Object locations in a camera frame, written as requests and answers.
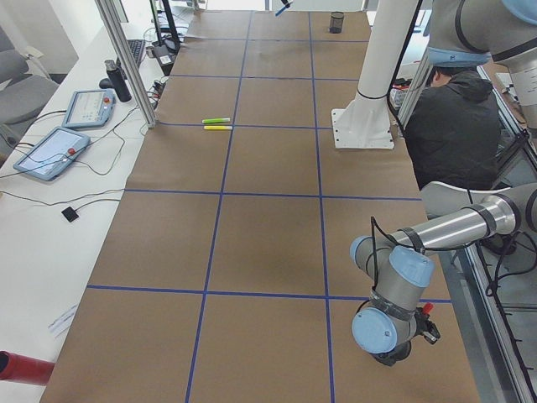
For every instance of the small black square pad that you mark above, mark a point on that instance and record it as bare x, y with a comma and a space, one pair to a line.
70, 214

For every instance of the lower blue teach pendant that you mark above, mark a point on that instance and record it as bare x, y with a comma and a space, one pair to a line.
53, 154

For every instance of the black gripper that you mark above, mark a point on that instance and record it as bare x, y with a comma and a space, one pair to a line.
391, 358

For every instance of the red cylinder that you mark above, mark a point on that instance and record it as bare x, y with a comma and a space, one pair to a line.
25, 370

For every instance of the green highlighter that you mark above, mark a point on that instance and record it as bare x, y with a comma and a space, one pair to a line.
216, 121

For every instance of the yellow highlighter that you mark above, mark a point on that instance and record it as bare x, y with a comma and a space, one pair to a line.
218, 127

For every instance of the black keyboard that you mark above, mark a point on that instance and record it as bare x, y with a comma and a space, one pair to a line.
137, 48

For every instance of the black water bottle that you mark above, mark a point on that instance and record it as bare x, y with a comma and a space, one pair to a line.
118, 83

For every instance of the aluminium frame post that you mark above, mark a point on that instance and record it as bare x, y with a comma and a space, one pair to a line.
115, 32

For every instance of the person in black jacket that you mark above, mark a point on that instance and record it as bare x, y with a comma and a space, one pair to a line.
453, 133

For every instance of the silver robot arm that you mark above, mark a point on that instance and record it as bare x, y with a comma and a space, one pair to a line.
462, 34

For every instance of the upper blue teach pendant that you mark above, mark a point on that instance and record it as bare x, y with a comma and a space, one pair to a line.
89, 109

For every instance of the blue teach pendant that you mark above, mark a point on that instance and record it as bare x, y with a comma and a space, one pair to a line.
53, 154
89, 109

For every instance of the blue marker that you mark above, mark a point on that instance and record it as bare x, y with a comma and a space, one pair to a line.
282, 9

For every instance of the red white marker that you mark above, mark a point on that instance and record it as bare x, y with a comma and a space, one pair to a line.
427, 308

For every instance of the white pedestal column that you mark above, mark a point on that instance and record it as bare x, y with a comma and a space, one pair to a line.
365, 122

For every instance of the far black mesh pen cup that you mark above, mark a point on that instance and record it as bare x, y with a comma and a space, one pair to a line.
336, 22

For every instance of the grey office chair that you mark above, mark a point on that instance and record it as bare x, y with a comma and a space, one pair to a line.
22, 99

